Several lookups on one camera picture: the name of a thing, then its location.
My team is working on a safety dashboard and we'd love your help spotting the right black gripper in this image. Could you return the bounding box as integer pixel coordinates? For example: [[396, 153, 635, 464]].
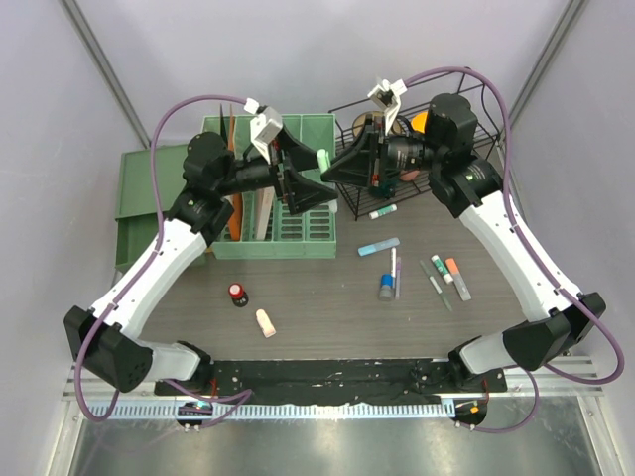
[[322, 115, 445, 189]]

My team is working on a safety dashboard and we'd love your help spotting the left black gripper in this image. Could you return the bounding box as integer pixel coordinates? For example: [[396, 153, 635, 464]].
[[216, 124, 338, 214]]

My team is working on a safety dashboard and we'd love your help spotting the green highlighter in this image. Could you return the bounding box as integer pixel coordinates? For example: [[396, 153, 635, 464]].
[[317, 149, 330, 174]]

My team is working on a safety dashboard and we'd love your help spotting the white folder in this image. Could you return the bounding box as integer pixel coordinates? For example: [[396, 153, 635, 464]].
[[254, 186, 276, 241]]

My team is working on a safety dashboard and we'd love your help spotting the orange folder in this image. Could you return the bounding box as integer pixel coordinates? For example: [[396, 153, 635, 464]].
[[217, 102, 246, 242]]

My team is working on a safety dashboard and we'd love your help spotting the light blue highlighter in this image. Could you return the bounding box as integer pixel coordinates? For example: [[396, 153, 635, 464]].
[[357, 237, 400, 257]]

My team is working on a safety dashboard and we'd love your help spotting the drawer box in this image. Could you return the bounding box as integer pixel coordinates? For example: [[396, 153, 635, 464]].
[[115, 144, 187, 273]]

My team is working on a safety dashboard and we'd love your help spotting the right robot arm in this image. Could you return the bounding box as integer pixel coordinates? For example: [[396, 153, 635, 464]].
[[321, 93, 606, 392]]

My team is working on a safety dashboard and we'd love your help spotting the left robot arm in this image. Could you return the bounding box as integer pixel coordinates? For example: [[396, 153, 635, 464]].
[[63, 129, 337, 396]]

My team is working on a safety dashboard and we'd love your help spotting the dark green mug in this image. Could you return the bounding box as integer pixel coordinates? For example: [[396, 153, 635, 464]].
[[379, 180, 399, 200]]

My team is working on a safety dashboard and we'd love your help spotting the brown glass bowl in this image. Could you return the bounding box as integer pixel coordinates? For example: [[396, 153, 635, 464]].
[[351, 113, 367, 141]]

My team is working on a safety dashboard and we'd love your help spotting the green white glue stick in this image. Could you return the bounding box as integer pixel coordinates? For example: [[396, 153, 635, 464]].
[[368, 204, 398, 220]]

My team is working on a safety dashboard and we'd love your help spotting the pink mug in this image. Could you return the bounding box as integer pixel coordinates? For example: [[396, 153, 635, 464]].
[[399, 170, 420, 182]]

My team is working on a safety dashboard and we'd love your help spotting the green file organizer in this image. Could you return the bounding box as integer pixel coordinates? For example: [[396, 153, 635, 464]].
[[209, 114, 336, 260]]

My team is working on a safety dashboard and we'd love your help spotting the orange bowl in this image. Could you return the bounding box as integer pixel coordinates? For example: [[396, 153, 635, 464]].
[[411, 111, 428, 133]]

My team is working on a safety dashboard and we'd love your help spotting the white pen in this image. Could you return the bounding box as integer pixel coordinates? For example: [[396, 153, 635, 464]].
[[390, 247, 397, 280]]

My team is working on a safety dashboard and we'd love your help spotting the blue grey bottle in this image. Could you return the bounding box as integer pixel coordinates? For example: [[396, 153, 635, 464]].
[[378, 274, 394, 301]]

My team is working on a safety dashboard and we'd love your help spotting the red black stamp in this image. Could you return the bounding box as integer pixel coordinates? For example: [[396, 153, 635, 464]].
[[228, 283, 249, 307]]

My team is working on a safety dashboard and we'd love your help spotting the green pen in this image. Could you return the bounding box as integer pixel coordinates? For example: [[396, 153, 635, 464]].
[[419, 260, 452, 312]]

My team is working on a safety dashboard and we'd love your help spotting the small green glue stick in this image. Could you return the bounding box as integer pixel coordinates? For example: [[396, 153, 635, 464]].
[[431, 255, 453, 284]]

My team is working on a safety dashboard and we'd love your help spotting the pink eraser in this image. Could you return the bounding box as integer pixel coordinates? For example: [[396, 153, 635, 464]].
[[255, 309, 276, 338]]

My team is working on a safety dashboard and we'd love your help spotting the orange highlighter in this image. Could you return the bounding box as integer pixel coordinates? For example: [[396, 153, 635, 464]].
[[445, 258, 472, 301]]

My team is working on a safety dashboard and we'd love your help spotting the black wire rack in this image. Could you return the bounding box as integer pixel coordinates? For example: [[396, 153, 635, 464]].
[[332, 66, 503, 218]]

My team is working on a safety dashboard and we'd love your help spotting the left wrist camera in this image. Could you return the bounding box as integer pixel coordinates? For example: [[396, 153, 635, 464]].
[[244, 98, 283, 164]]

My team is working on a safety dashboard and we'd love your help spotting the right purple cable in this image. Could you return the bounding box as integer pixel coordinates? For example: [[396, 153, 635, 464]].
[[399, 66, 625, 435]]

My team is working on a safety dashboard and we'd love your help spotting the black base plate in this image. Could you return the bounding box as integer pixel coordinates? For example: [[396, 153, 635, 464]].
[[179, 359, 507, 407]]

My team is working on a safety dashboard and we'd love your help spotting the white cable tray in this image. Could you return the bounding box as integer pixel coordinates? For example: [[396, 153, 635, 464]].
[[110, 398, 455, 421]]

